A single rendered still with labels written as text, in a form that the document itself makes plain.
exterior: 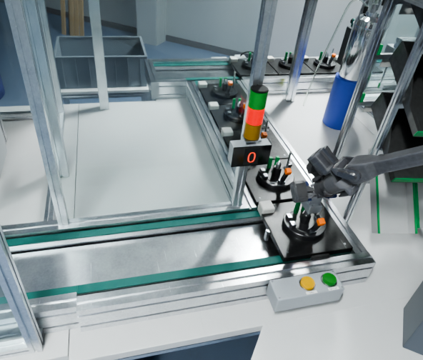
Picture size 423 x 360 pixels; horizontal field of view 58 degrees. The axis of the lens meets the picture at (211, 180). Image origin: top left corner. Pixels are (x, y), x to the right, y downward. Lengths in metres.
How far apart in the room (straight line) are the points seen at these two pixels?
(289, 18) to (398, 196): 3.90
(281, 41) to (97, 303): 4.47
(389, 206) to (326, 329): 0.46
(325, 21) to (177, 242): 4.08
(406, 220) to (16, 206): 1.36
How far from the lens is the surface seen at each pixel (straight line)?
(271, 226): 1.28
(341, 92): 2.05
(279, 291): 1.13
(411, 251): 1.57
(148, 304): 1.10
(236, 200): 1.32
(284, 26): 5.10
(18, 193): 1.61
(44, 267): 1.25
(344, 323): 1.26
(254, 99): 1.06
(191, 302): 1.13
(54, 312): 1.10
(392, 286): 1.42
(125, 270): 1.19
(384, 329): 1.30
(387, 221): 1.38
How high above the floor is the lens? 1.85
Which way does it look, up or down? 38 degrees down
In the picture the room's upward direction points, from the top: 6 degrees clockwise
